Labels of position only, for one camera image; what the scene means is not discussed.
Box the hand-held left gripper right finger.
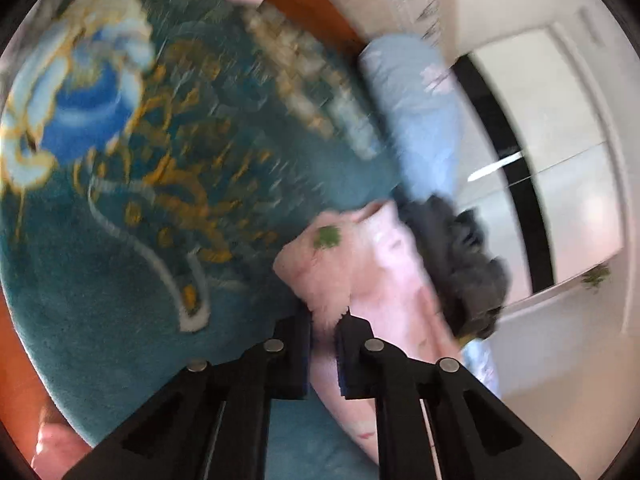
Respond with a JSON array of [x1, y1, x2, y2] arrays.
[[334, 312, 583, 480]]

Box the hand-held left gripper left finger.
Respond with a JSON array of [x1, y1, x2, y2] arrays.
[[62, 302, 315, 480]]

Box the pink fleece garment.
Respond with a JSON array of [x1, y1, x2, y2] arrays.
[[272, 200, 468, 466]]

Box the blue daisy print pillow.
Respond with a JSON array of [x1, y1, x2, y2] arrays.
[[457, 337, 503, 401], [357, 35, 466, 203]]

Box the dark grey garment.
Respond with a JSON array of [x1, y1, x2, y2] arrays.
[[400, 195, 513, 338]]

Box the white wardrobe with black stripe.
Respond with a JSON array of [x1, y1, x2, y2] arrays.
[[447, 7, 631, 346]]

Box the green wall plant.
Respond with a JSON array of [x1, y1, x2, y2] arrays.
[[580, 262, 613, 293]]

